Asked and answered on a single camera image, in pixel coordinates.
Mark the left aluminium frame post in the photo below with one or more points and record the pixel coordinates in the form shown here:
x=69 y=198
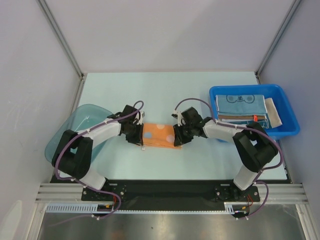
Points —
x=49 y=16

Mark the orange brown towel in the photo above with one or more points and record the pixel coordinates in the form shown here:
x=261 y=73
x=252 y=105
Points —
x=241 y=118

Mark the Doraemon teal beige towel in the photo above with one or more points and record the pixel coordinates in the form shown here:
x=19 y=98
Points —
x=273 y=119

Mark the white cable duct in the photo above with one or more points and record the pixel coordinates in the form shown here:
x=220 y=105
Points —
x=103 y=209

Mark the blue plastic bin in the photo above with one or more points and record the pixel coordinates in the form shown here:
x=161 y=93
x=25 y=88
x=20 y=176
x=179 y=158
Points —
x=290 y=125

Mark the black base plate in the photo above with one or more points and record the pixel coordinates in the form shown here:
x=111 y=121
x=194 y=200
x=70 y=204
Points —
x=174 y=194

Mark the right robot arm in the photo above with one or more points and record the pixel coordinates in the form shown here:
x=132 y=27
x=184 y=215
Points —
x=255 y=148

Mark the light blue towel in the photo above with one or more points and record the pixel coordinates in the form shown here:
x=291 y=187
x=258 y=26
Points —
x=241 y=105

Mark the aluminium front rail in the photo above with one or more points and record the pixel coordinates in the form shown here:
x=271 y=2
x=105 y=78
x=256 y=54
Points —
x=279 y=194

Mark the teal translucent basket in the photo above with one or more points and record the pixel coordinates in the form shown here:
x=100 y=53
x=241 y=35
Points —
x=84 y=117

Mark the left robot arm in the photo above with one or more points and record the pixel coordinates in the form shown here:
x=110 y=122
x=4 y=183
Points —
x=73 y=155

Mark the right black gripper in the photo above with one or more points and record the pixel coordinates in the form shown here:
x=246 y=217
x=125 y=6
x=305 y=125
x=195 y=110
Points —
x=179 y=135

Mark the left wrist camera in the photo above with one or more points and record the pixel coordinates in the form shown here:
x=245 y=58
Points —
x=139 y=118

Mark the aluminium frame post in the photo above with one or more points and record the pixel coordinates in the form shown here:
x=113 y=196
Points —
x=49 y=16
x=278 y=36

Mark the peach orange patterned towel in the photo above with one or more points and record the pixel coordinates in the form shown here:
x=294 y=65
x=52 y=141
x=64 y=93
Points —
x=159 y=136

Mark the right aluminium frame post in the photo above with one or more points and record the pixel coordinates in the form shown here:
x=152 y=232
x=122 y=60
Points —
x=278 y=36

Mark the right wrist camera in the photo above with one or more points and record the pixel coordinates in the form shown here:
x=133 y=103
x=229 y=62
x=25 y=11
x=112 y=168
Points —
x=179 y=117

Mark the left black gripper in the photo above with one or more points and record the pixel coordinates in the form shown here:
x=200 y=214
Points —
x=138 y=139

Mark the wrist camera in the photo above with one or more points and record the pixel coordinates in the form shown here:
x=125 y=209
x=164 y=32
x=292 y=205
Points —
x=139 y=118
x=179 y=117

